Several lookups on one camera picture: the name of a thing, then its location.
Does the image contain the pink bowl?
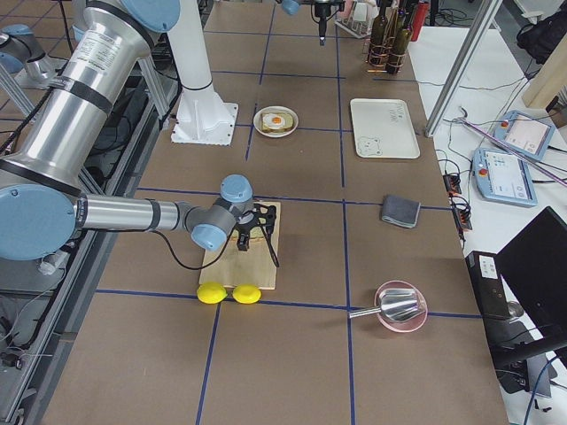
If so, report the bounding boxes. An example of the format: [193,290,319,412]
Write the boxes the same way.
[374,280,428,333]

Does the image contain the yellow lemon left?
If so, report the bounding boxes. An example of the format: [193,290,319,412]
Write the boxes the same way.
[196,282,228,305]

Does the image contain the aluminium frame post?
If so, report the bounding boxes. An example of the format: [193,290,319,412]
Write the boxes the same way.
[424,0,503,137]

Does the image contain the black monitor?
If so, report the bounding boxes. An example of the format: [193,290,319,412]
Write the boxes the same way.
[496,206,567,329]

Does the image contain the fried egg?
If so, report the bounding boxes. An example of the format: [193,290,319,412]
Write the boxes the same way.
[261,112,285,130]

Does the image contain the copper wire bottle rack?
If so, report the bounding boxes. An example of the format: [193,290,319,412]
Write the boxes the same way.
[373,17,401,73]

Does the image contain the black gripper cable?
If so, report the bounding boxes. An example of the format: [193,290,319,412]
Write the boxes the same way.
[154,220,282,271]

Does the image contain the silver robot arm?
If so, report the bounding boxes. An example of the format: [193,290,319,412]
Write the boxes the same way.
[1,1,262,260]
[277,0,346,46]

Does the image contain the folded grey cloth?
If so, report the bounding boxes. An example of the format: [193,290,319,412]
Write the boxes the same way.
[380,194,421,228]

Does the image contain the wooden cutting board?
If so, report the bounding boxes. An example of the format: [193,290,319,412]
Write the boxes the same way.
[198,201,281,290]

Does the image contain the yellow lemon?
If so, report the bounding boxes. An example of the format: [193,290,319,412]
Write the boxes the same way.
[232,284,261,305]
[196,282,228,305]

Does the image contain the far teach pendant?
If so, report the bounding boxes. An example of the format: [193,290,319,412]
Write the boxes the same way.
[493,110,555,160]

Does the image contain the white round plate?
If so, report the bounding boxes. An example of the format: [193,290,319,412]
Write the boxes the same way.
[253,105,299,138]

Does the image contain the dark wine bottle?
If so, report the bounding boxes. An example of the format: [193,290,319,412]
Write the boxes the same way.
[368,0,388,66]
[385,10,412,74]

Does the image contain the near teach pendant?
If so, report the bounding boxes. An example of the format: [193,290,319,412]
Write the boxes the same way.
[472,148,538,207]

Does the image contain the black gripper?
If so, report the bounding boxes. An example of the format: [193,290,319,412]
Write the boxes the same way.
[310,0,345,45]
[235,202,277,251]

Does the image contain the cream bear tray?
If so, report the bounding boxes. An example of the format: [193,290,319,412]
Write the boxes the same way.
[350,98,420,159]

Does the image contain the metal scoop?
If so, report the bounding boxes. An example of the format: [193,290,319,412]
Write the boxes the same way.
[348,288,424,323]

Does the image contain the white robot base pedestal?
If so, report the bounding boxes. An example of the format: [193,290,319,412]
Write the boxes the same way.
[167,1,238,146]

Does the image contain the teach pendant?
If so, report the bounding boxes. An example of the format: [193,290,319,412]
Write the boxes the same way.
[493,110,555,160]
[472,148,538,207]

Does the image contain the yellow lemon right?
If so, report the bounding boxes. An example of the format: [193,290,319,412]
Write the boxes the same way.
[232,284,261,305]

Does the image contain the black computer box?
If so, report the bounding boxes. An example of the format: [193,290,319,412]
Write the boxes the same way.
[465,251,510,321]

